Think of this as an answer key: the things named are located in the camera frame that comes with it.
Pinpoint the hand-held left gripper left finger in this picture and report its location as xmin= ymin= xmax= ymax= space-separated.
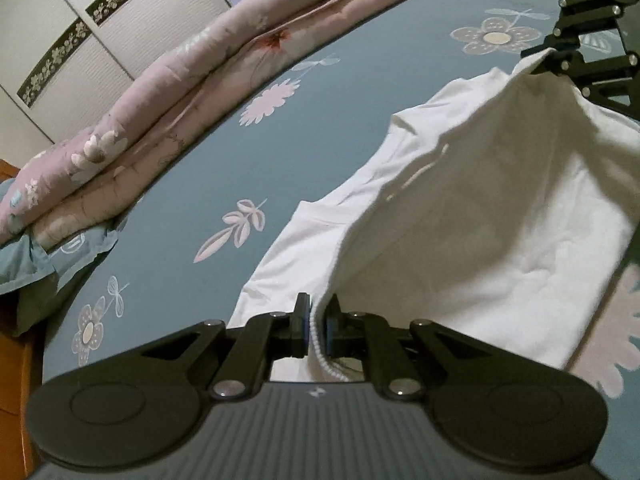
xmin=117 ymin=292 xmax=313 ymax=400

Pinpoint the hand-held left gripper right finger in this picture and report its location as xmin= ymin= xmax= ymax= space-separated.
xmin=324 ymin=294 xmax=521 ymax=400

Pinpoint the dark green pillow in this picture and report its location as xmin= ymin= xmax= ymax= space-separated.
xmin=10 ymin=270 xmax=88 ymax=338

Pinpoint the pink floral quilt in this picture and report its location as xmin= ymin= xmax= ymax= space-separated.
xmin=0 ymin=0 xmax=496 ymax=248

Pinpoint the wooden headboard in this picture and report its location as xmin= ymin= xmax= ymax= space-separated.
xmin=0 ymin=157 xmax=48 ymax=480

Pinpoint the teal pillow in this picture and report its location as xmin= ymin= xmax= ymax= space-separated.
xmin=0 ymin=177 xmax=121 ymax=306

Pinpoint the white printed sweatshirt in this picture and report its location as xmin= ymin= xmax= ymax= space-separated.
xmin=227 ymin=47 xmax=640 ymax=383

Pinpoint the white wardrobe with floral band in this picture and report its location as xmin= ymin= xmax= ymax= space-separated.
xmin=0 ymin=0 xmax=233 ymax=146

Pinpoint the teal floral bed sheet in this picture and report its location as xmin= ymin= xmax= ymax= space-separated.
xmin=37 ymin=0 xmax=640 ymax=480

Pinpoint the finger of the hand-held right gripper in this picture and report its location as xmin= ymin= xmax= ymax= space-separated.
xmin=530 ymin=47 xmax=640 ymax=121
xmin=521 ymin=0 xmax=626 ymax=58

